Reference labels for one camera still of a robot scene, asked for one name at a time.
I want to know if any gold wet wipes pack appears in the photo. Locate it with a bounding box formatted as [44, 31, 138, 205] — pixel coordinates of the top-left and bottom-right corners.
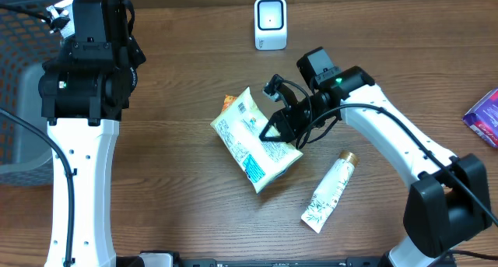
[210, 88, 303, 193]

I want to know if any small orange box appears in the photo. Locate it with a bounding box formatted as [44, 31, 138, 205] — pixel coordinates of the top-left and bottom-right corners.
[221, 95, 237, 112]

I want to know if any white floral tube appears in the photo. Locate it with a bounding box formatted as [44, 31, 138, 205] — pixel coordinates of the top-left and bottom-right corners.
[301, 150, 359, 234]

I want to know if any red purple snack packet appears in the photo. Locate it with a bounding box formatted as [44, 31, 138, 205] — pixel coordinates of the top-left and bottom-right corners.
[462, 89, 497, 149]

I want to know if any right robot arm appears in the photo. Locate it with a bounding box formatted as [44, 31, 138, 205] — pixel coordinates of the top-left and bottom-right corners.
[260, 47, 497, 266]

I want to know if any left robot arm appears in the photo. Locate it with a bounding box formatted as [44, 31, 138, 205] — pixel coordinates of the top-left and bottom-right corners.
[38, 0, 146, 266]

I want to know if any white barcode scanner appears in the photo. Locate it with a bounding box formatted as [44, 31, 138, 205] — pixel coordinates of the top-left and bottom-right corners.
[254, 0, 288, 51]

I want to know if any grey plastic mesh basket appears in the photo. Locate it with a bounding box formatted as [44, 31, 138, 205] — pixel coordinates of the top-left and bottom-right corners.
[1, 0, 61, 186]

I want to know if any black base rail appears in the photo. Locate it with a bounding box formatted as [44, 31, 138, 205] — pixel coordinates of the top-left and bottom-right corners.
[116, 251, 391, 267]

